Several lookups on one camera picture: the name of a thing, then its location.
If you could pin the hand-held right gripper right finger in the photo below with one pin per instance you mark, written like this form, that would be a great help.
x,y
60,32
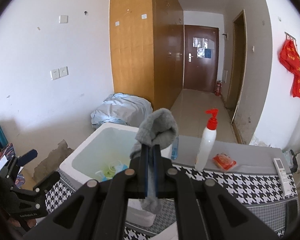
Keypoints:
x,y
155,170

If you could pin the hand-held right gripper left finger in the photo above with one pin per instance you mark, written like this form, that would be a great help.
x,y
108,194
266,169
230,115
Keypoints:
x,y
145,175

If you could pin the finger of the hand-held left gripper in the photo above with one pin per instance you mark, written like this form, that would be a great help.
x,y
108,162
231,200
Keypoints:
x,y
48,180
27,156

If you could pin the clear cups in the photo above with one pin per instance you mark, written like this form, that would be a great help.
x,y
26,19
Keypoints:
x,y
118,167

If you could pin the yellow sponge cloth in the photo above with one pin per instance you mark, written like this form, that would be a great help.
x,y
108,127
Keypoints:
x,y
107,172

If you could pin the grey sock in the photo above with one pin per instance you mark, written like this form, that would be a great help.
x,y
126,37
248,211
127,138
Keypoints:
x,y
160,125

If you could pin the white foam box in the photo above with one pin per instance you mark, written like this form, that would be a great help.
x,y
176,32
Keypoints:
x,y
90,150

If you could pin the person's left hand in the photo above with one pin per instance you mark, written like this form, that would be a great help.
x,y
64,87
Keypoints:
x,y
17,223

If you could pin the colourful printed box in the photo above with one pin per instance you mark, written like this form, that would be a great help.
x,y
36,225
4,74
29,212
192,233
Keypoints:
x,y
5,152

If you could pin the clear blue plastic bottle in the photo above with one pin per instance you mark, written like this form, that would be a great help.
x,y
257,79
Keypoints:
x,y
175,151

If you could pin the teal bottle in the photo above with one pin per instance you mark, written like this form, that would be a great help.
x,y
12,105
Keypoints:
x,y
0,136

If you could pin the white pump bottle red cap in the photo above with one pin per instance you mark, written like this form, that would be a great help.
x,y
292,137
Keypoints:
x,y
206,147

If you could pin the red snack packet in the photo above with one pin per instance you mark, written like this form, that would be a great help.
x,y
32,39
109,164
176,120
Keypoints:
x,y
223,162

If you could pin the light blue cloth pile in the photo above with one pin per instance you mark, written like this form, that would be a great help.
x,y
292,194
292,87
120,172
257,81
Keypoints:
x,y
120,110

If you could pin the houndstooth tablecloth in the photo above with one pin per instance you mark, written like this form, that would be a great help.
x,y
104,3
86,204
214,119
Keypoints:
x,y
240,182

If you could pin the red fire extinguisher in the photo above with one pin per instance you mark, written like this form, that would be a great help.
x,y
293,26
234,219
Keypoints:
x,y
218,88

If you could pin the dark brown entrance door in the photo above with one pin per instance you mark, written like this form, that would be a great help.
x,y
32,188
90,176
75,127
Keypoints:
x,y
200,75

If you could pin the wooden wardrobe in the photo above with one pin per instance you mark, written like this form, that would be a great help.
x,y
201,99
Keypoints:
x,y
132,55

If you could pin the white remote control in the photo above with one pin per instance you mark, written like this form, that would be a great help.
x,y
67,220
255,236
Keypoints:
x,y
282,172

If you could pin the blue door notice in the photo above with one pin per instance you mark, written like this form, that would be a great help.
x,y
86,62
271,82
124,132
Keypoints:
x,y
207,52

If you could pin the white door notice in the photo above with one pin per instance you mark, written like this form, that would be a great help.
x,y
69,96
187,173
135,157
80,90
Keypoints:
x,y
199,42

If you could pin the red plastic bag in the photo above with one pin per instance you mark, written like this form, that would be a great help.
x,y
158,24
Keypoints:
x,y
298,86
290,57

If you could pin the white wall socket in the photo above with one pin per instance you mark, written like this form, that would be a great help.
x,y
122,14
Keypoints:
x,y
55,74
63,71

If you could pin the white wall panel box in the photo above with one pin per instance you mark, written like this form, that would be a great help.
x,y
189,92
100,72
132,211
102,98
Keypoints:
x,y
225,76

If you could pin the brown side door frame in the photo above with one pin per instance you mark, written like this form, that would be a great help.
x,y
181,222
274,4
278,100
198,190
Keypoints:
x,y
236,67

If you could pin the white wall switch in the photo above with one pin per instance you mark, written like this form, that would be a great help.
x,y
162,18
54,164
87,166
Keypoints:
x,y
63,19

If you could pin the small wall bracket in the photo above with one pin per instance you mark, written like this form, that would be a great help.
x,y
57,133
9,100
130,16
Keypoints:
x,y
225,36

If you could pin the metal wall hook rack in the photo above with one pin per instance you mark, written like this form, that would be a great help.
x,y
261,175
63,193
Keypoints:
x,y
290,36

